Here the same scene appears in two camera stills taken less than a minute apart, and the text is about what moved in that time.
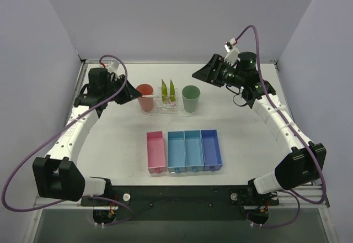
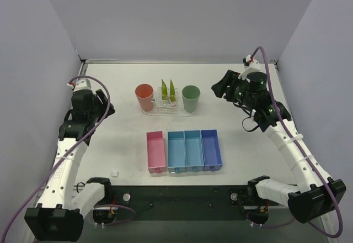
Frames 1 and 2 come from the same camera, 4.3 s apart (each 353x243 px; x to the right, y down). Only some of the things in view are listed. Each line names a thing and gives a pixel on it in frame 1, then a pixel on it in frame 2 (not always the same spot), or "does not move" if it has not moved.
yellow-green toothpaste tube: [164, 90] does not move
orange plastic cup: [146, 103] does not move
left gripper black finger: [129, 93] -> [103, 99]
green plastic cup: [190, 96] does not move
